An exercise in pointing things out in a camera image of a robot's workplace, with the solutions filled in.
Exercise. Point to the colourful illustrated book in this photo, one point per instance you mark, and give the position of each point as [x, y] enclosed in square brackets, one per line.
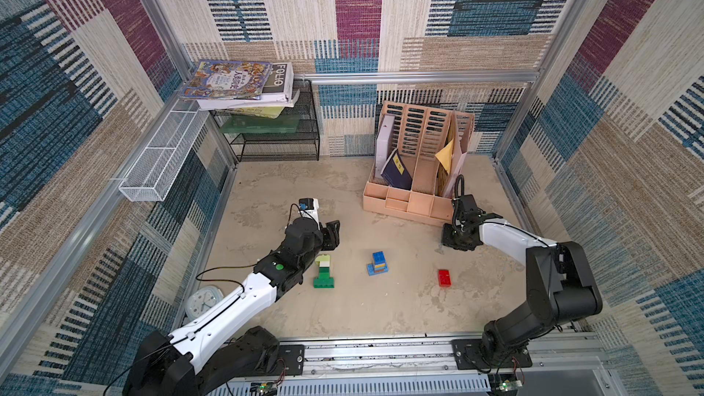
[228, 80]

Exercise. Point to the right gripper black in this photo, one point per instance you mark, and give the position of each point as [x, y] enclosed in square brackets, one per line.
[459, 234]

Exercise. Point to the green folder on shelf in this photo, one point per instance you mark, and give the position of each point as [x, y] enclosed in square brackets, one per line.
[242, 124]

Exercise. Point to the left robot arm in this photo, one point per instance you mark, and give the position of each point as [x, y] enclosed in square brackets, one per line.
[206, 353]

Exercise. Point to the long blue lego brick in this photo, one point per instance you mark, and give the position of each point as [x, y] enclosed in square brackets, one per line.
[371, 271]

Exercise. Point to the pale blue round clock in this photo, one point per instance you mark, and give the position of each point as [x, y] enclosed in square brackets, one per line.
[201, 301]

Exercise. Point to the red lego brick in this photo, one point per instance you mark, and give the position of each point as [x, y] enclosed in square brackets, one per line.
[444, 278]

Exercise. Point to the lime green lego brick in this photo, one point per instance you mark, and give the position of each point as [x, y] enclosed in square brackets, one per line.
[323, 261]

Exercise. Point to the pink desk file organizer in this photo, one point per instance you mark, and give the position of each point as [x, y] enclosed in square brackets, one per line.
[419, 133]

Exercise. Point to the white wire mesh basket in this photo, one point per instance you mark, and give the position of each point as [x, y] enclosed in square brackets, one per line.
[151, 177]

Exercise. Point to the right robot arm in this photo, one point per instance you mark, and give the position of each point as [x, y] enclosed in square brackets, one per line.
[560, 286]

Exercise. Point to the long green lego brick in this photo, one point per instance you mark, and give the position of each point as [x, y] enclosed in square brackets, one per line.
[324, 283]

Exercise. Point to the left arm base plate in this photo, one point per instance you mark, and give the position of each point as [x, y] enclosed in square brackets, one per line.
[289, 360]

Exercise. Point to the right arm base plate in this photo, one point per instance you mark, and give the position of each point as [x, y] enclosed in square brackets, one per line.
[470, 354]

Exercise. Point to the black wire shelf rack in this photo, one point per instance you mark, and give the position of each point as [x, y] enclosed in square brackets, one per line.
[292, 136]

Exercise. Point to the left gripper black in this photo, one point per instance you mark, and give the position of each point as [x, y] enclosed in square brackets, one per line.
[330, 236]

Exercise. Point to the dark blue lego brick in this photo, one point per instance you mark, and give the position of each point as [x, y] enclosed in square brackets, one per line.
[378, 258]

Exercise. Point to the black and white Folio book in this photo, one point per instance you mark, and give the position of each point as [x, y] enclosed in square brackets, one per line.
[278, 92]

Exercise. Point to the yellow envelope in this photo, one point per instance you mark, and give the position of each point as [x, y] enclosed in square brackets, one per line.
[445, 157]

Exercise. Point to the pale pink folder in organizer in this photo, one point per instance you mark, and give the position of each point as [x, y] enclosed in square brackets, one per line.
[460, 129]

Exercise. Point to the white book in organizer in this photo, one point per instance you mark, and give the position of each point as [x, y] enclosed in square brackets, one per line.
[383, 143]

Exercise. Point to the dark purple book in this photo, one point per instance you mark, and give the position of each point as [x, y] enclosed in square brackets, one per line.
[395, 173]

